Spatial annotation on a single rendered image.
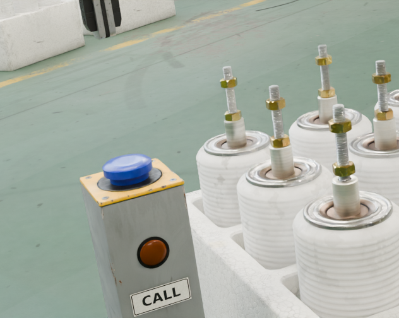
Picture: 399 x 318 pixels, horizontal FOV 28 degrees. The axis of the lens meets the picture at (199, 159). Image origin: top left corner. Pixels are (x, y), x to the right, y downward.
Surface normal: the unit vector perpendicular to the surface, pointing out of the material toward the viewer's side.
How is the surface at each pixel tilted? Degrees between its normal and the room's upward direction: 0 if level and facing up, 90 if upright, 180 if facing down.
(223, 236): 0
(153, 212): 90
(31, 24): 90
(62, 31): 90
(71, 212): 0
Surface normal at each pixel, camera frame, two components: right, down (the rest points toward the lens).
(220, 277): -0.92, 0.24
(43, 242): -0.14, -0.94
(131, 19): 0.77, 0.11
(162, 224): 0.36, 0.26
